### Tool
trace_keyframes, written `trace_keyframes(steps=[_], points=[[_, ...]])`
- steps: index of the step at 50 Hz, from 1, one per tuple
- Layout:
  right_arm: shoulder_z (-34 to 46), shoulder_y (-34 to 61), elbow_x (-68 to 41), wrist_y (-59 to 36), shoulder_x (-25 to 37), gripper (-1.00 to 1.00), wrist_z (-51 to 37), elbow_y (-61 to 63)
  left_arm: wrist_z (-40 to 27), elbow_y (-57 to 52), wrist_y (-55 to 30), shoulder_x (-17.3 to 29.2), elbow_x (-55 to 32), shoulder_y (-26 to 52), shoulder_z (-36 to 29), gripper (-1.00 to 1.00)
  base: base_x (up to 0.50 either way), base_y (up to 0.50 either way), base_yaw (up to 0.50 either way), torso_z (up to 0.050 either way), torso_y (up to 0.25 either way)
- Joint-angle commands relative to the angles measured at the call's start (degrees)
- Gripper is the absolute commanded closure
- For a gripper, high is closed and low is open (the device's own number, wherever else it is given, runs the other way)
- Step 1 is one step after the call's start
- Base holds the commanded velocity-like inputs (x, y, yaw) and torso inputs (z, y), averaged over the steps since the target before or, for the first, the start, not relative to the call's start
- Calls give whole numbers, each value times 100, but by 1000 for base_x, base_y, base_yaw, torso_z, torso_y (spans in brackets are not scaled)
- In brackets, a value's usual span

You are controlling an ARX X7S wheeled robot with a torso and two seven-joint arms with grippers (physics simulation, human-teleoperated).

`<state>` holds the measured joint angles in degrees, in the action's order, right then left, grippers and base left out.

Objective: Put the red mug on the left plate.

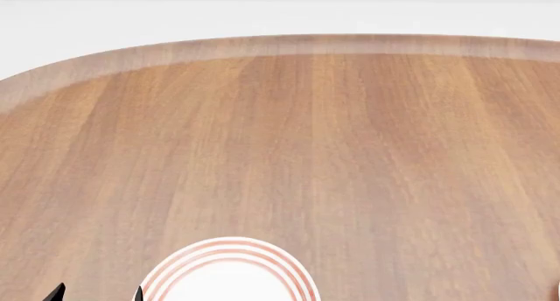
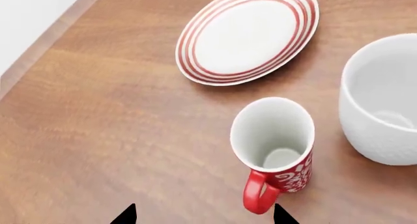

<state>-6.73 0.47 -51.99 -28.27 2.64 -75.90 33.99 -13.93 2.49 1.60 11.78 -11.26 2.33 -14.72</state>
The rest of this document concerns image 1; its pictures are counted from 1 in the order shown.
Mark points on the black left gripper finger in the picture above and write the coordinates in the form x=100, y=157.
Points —
x=139, y=296
x=56, y=294

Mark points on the white plate with red rings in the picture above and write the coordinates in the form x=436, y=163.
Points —
x=232, y=281

